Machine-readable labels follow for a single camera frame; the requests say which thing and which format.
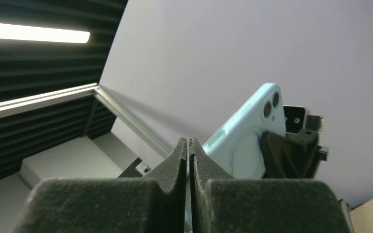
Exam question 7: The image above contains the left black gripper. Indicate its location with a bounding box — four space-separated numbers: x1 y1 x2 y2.
261 105 328 179

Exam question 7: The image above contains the phone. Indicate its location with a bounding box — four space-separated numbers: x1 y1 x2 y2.
203 83 286 179

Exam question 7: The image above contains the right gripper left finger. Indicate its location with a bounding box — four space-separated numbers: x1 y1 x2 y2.
15 138 188 233

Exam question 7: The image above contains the aluminium frame rail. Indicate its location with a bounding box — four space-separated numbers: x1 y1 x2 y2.
0 83 172 158

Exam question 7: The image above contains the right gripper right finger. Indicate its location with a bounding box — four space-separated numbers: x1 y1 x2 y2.
189 138 350 233

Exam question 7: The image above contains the ceiling light strip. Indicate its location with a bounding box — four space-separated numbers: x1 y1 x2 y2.
0 23 90 44

